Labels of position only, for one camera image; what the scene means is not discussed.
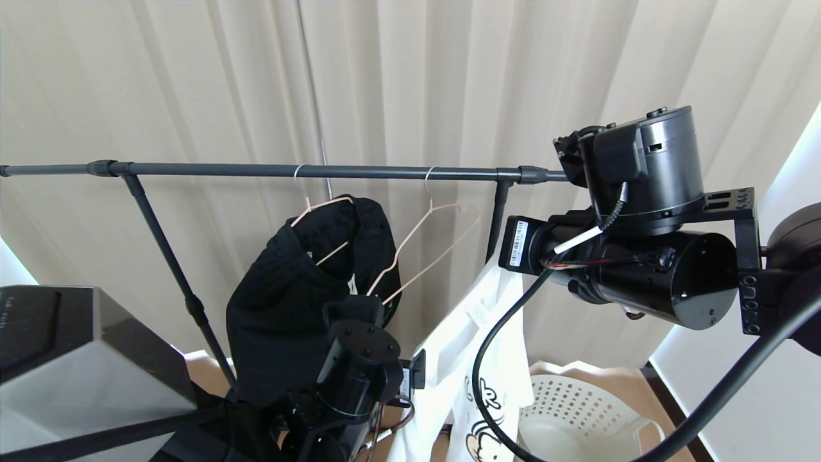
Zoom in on white printed t-shirt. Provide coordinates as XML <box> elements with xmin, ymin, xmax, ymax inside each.
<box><xmin>384</xmin><ymin>255</ymin><xmax>537</xmax><ymax>462</ymax></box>

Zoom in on black clothes rack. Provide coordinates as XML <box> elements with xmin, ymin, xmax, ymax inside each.
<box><xmin>0</xmin><ymin>158</ymin><xmax>570</xmax><ymax>395</ymax></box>

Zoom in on beige curtain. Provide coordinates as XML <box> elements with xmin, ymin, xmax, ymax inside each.
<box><xmin>0</xmin><ymin>0</ymin><xmax>821</xmax><ymax>374</ymax></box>

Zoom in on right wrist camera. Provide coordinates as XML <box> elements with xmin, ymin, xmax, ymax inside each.
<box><xmin>554</xmin><ymin>123</ymin><xmax>645</xmax><ymax>207</ymax></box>

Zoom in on pink clothes hanger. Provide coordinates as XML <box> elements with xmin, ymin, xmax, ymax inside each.
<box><xmin>290</xmin><ymin>165</ymin><xmax>357</xmax><ymax>270</ymax></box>
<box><xmin>365</xmin><ymin>167</ymin><xmax>482</xmax><ymax>306</ymax></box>

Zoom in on white laundry basket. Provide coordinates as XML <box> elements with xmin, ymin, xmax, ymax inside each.
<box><xmin>516</xmin><ymin>373</ymin><xmax>665</xmax><ymax>462</ymax></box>

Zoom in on black cable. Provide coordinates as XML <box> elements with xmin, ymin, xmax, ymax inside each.
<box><xmin>471</xmin><ymin>266</ymin><xmax>821</xmax><ymax>462</ymax></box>

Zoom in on black shorts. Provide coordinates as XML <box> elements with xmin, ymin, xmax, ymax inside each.
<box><xmin>225</xmin><ymin>195</ymin><xmax>403</xmax><ymax>408</ymax></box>

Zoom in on thin grey curtain wand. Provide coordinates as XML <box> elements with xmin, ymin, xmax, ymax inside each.
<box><xmin>296</xmin><ymin>0</ymin><xmax>335</xmax><ymax>200</ymax></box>

